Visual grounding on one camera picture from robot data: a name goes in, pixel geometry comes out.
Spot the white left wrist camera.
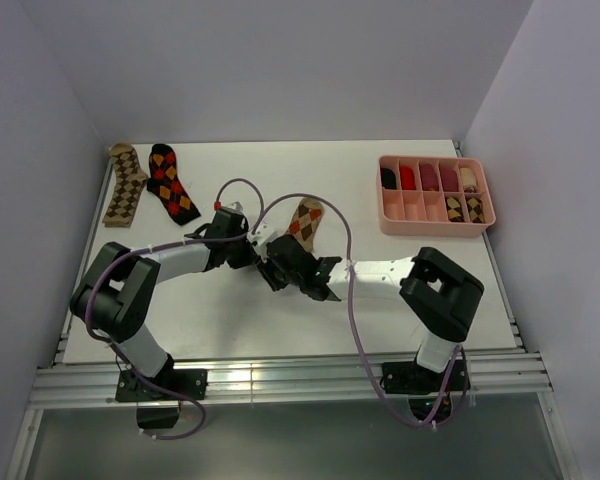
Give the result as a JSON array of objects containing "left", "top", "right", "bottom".
[{"left": 228, "top": 201, "right": 243, "bottom": 213}]

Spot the magenta rolled sock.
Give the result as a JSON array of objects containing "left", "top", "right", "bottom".
[{"left": 439, "top": 165, "right": 459, "bottom": 192}]

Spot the aluminium front mounting rail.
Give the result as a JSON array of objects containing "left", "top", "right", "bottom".
[{"left": 27, "top": 351, "right": 552, "bottom": 410}]

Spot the brown yellow argyle rolled sock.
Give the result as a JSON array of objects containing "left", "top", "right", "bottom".
[{"left": 445, "top": 197, "right": 464, "bottom": 223}]

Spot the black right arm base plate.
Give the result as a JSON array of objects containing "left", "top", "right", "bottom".
[{"left": 380, "top": 360, "right": 471, "bottom": 396}]

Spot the red rolled sock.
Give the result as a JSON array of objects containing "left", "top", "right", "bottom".
[{"left": 399, "top": 165, "right": 417, "bottom": 191}]

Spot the beige orange brown argyle sock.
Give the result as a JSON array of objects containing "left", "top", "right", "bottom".
[{"left": 287, "top": 197, "right": 324, "bottom": 253}]

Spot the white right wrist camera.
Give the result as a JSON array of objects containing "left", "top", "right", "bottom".
[{"left": 247, "top": 223, "right": 278, "bottom": 249}]

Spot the black box under rail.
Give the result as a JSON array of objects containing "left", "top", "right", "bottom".
[{"left": 136, "top": 406, "right": 180, "bottom": 430}]

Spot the brown cream argyle rolled sock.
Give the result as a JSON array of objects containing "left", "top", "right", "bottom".
[{"left": 466, "top": 197, "right": 485, "bottom": 224}]

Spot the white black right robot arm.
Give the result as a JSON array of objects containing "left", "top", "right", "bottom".
[{"left": 248, "top": 234, "right": 484, "bottom": 390}]

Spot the aluminium table edge rail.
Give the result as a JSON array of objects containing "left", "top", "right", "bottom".
[{"left": 56, "top": 165, "right": 112, "bottom": 356}]

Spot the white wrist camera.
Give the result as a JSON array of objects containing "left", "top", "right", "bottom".
[
  {"left": 247, "top": 223, "right": 278, "bottom": 249},
  {"left": 228, "top": 201, "right": 243, "bottom": 213}
]

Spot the black rolled sock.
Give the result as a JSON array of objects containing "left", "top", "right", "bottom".
[{"left": 380, "top": 167, "right": 398, "bottom": 190}]

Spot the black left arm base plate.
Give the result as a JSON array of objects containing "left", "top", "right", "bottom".
[{"left": 115, "top": 369, "right": 208, "bottom": 403}]

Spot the pink divided organizer tray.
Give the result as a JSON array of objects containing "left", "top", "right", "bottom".
[{"left": 376, "top": 155, "right": 496, "bottom": 238}]

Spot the dark pink rolled sock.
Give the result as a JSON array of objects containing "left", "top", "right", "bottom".
[{"left": 419, "top": 163, "right": 439, "bottom": 191}]

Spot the black red yellow argyle sock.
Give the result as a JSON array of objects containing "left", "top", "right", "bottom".
[{"left": 147, "top": 144, "right": 201, "bottom": 226}]

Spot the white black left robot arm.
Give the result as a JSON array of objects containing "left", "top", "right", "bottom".
[{"left": 70, "top": 207, "right": 250, "bottom": 399}]

